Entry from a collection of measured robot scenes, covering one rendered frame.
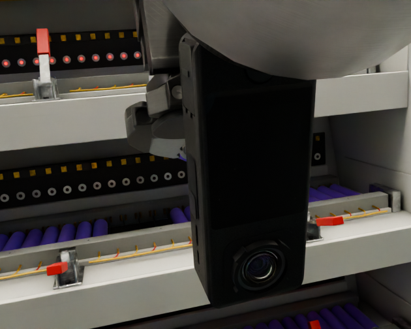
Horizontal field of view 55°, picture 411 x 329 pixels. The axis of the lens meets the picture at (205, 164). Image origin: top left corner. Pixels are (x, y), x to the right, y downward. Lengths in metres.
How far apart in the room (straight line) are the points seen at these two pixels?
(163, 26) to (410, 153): 0.44
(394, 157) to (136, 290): 0.38
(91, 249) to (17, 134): 0.14
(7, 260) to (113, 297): 0.12
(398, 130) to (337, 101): 0.11
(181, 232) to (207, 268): 0.30
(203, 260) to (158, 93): 0.07
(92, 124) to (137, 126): 0.23
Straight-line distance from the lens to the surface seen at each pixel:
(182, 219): 0.50
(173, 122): 0.18
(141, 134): 0.21
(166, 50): 0.17
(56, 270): 0.36
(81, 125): 0.43
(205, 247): 0.16
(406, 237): 0.53
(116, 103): 0.43
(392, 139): 0.59
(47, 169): 0.58
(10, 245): 0.52
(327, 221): 0.42
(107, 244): 0.46
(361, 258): 0.50
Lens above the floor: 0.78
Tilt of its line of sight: 4 degrees up
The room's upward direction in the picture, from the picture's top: 8 degrees counter-clockwise
